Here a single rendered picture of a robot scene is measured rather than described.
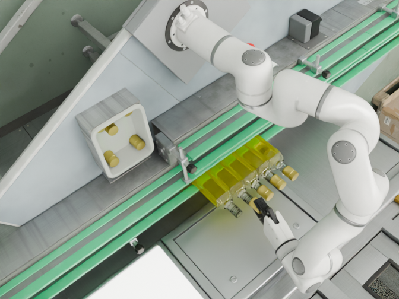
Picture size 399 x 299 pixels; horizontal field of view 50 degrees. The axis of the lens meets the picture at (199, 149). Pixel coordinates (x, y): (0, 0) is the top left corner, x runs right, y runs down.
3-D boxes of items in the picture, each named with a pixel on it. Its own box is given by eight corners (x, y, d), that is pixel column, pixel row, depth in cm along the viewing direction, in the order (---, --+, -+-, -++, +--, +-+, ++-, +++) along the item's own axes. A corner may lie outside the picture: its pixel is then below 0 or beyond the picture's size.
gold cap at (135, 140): (127, 143, 138) (135, 151, 135) (130, 134, 136) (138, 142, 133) (136, 142, 140) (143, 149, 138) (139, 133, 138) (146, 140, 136)
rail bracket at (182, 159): (170, 170, 141) (193, 193, 134) (162, 137, 128) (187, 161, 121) (177, 165, 142) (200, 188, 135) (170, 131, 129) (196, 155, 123)
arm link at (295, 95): (335, 76, 98) (326, 118, 111) (247, 41, 108) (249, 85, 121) (316, 103, 94) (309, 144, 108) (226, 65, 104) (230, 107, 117)
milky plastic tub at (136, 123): (96, 165, 136) (110, 181, 131) (74, 116, 119) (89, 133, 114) (141, 136, 142) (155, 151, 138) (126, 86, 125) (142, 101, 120)
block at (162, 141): (157, 155, 143) (169, 167, 140) (152, 136, 136) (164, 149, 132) (165, 149, 145) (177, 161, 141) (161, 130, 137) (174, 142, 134)
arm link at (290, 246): (301, 258, 126) (296, 251, 127) (305, 244, 119) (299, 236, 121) (279, 269, 124) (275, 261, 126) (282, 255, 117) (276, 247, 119)
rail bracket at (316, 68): (295, 64, 155) (323, 81, 148) (297, 47, 149) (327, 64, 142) (303, 59, 156) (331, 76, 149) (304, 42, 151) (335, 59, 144)
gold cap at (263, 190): (256, 194, 139) (266, 203, 137) (256, 188, 136) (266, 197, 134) (264, 188, 140) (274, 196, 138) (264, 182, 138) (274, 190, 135)
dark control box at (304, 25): (287, 34, 163) (304, 44, 159) (288, 16, 157) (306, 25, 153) (302, 25, 166) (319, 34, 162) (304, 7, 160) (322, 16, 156)
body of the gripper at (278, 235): (298, 253, 127) (278, 223, 134) (301, 236, 119) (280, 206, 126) (276, 264, 125) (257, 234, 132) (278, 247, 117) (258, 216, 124)
